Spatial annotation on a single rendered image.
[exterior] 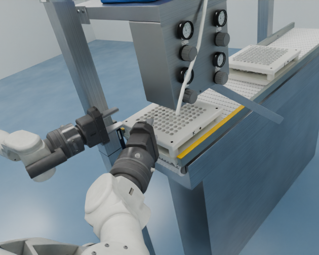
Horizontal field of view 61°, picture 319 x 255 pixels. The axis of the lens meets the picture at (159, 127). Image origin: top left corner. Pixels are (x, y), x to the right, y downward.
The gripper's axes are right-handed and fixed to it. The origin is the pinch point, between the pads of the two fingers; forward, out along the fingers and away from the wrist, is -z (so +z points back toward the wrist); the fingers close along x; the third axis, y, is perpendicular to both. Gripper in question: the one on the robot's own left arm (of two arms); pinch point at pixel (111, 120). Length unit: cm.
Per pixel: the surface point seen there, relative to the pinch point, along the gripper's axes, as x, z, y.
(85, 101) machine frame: -5.0, 3.1, -8.6
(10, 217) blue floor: 103, 56, -115
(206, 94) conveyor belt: 12.7, -44.9, -6.5
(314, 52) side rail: 10, -98, 8
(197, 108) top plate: 6.2, -27.7, 7.1
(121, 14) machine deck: -29.5, -5.7, 11.4
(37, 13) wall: 17, -100, -523
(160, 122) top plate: 5.6, -13.7, 5.3
